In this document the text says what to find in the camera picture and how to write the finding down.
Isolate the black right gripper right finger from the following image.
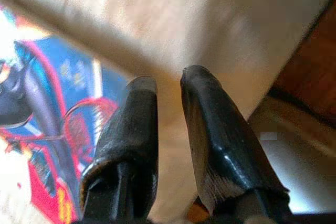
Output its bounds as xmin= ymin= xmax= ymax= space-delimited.
xmin=179 ymin=65 xmax=292 ymax=224

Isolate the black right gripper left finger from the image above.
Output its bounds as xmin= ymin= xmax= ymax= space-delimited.
xmin=78 ymin=75 xmax=160 ymax=224

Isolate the colourful manga comic book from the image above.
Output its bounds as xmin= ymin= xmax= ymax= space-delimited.
xmin=0 ymin=6 xmax=133 ymax=224

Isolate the bed with beige floral sheet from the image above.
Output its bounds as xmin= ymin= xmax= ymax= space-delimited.
xmin=0 ymin=0 xmax=336 ymax=224

